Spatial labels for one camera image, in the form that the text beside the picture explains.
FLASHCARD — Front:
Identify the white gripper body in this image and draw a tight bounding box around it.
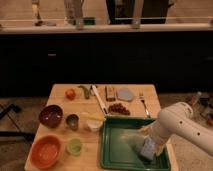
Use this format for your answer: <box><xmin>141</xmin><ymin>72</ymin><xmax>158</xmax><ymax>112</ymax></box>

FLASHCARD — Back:
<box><xmin>139</xmin><ymin>121</ymin><xmax>171</xmax><ymax>156</ymax></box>

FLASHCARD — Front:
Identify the blue-grey sponge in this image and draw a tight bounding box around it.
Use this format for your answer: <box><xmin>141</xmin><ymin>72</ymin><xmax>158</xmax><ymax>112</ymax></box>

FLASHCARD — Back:
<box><xmin>140</xmin><ymin>137</ymin><xmax>156</xmax><ymax>160</ymax></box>

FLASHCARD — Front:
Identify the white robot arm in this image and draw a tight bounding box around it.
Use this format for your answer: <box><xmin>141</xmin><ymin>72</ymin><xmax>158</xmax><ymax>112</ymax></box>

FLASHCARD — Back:
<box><xmin>139</xmin><ymin>102</ymin><xmax>213</xmax><ymax>160</ymax></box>

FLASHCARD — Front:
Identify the light green plastic cup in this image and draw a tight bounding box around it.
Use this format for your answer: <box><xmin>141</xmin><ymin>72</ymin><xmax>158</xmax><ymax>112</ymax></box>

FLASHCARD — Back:
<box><xmin>66</xmin><ymin>138</ymin><xmax>82</xmax><ymax>156</ymax></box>

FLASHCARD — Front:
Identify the small metal cup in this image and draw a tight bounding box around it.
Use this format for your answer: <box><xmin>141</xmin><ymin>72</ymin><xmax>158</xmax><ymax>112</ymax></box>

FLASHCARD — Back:
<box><xmin>66</xmin><ymin>114</ymin><xmax>79</xmax><ymax>131</ymax></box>

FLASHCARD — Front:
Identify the silver fork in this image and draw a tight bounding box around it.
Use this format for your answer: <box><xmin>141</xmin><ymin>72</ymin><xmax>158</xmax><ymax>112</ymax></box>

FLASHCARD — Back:
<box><xmin>139</xmin><ymin>93</ymin><xmax>151</xmax><ymax>118</ymax></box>

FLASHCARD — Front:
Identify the green plastic tray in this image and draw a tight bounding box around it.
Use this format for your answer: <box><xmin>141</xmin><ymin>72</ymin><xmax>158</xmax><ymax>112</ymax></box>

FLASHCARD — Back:
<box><xmin>99</xmin><ymin>117</ymin><xmax>171</xmax><ymax>171</ymax></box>

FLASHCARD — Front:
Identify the red grape bunch toy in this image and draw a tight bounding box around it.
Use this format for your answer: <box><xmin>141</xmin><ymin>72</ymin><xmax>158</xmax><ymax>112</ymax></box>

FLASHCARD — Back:
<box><xmin>108</xmin><ymin>103</ymin><xmax>130</xmax><ymax>115</ymax></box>

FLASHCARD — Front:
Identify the grey blue oval dish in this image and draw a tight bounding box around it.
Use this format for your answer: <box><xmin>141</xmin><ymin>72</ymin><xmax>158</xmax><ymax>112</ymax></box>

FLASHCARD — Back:
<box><xmin>117</xmin><ymin>88</ymin><xmax>134</xmax><ymax>102</ymax></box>

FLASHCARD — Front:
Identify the brown chocolate bar toy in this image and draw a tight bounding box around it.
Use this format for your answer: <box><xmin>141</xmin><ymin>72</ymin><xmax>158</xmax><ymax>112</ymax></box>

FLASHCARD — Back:
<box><xmin>105</xmin><ymin>86</ymin><xmax>115</xmax><ymax>102</ymax></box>

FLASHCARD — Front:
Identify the white small bowl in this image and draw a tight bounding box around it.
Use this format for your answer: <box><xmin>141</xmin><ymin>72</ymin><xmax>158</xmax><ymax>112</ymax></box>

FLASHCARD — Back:
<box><xmin>86</xmin><ymin>120</ymin><xmax>102</xmax><ymax>132</ymax></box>

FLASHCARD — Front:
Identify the yellow banana toy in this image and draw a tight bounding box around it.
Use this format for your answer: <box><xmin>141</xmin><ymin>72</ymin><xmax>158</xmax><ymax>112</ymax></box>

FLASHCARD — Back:
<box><xmin>80</xmin><ymin>112</ymin><xmax>106</xmax><ymax>121</ymax></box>

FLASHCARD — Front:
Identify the black cabinet counter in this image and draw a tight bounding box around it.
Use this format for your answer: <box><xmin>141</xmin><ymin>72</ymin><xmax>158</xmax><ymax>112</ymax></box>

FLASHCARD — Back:
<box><xmin>0</xmin><ymin>25</ymin><xmax>213</xmax><ymax>97</ymax></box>

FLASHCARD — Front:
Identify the green chili pepper toy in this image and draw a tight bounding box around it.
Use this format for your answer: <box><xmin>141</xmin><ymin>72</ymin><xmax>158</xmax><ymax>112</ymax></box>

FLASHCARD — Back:
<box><xmin>78</xmin><ymin>85</ymin><xmax>90</xmax><ymax>99</ymax></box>

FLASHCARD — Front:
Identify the red tomato toy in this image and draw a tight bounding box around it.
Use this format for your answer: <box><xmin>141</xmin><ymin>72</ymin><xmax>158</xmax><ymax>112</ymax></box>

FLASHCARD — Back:
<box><xmin>65</xmin><ymin>89</ymin><xmax>76</xmax><ymax>100</ymax></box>

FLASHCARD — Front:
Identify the dark maroon bowl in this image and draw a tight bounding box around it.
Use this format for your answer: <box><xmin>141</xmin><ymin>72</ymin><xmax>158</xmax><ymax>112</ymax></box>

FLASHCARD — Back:
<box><xmin>39</xmin><ymin>105</ymin><xmax>63</xmax><ymax>128</ymax></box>

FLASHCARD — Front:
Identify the orange plastic bowl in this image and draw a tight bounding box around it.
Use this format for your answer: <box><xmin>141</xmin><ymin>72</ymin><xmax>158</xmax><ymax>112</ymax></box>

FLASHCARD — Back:
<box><xmin>30</xmin><ymin>135</ymin><xmax>62</xmax><ymax>170</ymax></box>

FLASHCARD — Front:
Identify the green object on counter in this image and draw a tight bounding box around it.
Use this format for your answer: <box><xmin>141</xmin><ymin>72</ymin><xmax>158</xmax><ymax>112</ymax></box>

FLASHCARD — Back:
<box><xmin>84</xmin><ymin>17</ymin><xmax>96</xmax><ymax>25</ymax></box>

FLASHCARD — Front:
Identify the black stand on floor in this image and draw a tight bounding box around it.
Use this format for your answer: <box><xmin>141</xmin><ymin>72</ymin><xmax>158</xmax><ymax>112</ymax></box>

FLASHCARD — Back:
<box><xmin>0</xmin><ymin>103</ymin><xmax>36</xmax><ymax>143</ymax></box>

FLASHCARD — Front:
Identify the white handled knife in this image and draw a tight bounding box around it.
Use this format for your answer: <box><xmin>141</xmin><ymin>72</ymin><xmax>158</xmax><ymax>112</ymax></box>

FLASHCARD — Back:
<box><xmin>92</xmin><ymin>85</ymin><xmax>108</xmax><ymax>115</ymax></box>

